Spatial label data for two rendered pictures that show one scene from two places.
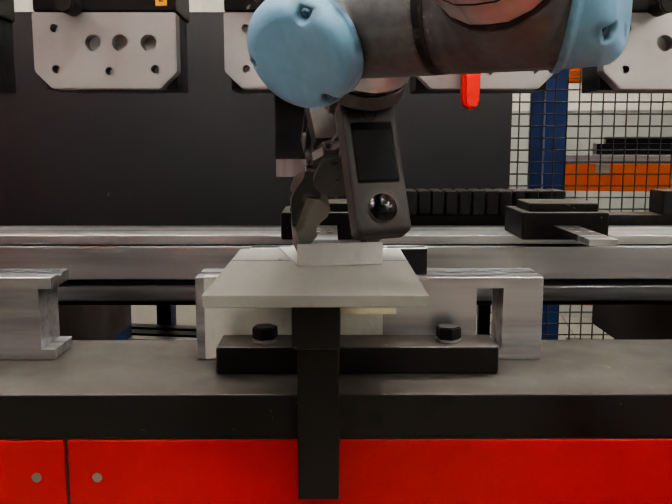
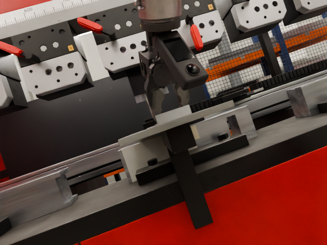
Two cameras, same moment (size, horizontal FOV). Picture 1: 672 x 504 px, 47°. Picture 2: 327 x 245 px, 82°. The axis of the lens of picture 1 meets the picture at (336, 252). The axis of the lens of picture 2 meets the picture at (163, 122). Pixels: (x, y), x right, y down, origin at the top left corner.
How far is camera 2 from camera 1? 0.35 m
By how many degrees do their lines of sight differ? 10
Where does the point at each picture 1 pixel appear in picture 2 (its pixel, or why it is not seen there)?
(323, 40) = not seen: outside the picture
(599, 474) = (312, 168)
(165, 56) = (79, 68)
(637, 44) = (248, 12)
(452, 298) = (218, 124)
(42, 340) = (63, 199)
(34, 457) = not seen: outside the picture
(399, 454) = (229, 191)
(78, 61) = (44, 80)
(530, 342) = (252, 131)
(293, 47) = not seen: outside the picture
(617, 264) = (255, 105)
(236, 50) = (105, 58)
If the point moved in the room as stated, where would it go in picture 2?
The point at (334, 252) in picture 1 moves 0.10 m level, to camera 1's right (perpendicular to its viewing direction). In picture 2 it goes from (171, 114) to (212, 100)
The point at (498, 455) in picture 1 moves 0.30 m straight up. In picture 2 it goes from (270, 176) to (226, 48)
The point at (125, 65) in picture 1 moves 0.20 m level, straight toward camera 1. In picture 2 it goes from (63, 76) to (43, 34)
